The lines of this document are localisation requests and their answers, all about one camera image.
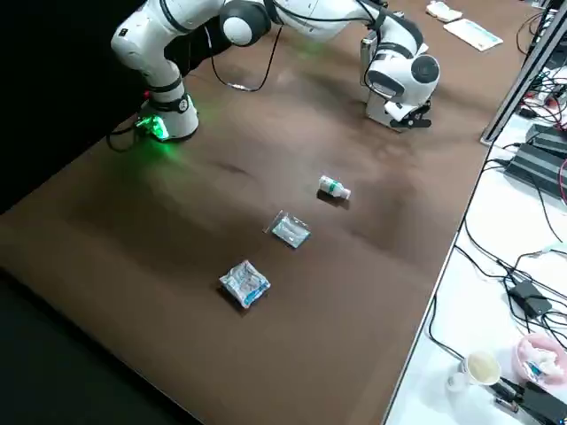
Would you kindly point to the black flat device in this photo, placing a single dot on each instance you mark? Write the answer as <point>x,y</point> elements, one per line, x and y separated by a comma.
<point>542,403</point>

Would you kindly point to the white disinfectant bottle teal label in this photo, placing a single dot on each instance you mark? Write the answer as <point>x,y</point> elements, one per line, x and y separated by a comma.
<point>332,186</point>

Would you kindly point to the crumpled white gauze packet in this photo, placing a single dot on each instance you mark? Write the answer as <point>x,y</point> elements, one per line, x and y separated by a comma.
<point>243,283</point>

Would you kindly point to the white side desk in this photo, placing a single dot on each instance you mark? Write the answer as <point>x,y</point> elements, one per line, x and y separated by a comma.
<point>469,310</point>

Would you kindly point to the aluminium frame post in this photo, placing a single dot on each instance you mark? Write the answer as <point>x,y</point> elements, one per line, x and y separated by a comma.
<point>522,75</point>

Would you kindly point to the black marker pen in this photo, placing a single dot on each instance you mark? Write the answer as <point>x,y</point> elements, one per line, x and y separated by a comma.
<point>507,388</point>

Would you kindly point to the long white blue flat packet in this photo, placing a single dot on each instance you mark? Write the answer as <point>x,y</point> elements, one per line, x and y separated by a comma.
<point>476,34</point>

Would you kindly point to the white plastic hinged box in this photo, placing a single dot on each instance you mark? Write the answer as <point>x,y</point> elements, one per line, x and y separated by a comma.
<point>443,11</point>

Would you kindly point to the aluminium first-aid case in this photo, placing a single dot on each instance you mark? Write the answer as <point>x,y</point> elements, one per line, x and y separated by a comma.
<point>376,110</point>

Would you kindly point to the black power adapter brick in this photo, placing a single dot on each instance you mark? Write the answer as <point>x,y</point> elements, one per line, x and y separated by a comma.
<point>529,296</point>

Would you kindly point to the clear teal bandage packet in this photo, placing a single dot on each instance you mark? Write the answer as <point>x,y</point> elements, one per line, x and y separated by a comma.
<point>290,231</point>

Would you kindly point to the wide white blue flat packet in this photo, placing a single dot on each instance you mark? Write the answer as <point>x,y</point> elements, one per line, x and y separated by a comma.
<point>424,46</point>

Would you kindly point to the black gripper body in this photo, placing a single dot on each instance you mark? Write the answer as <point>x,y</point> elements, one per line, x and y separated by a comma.
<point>423,107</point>

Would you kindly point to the white paper cup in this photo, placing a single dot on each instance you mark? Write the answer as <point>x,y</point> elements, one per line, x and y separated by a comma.
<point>480,369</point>

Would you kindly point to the small black power supply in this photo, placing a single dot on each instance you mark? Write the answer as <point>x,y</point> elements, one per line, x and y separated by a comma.
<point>547,135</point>

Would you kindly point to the pink bowl with tissues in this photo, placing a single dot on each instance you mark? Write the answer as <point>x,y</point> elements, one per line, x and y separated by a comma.
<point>542,358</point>

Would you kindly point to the large black power supply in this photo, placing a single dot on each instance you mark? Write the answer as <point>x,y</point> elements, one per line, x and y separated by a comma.
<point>536,170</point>

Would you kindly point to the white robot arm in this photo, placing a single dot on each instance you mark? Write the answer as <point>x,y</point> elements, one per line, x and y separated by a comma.
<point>146,44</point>

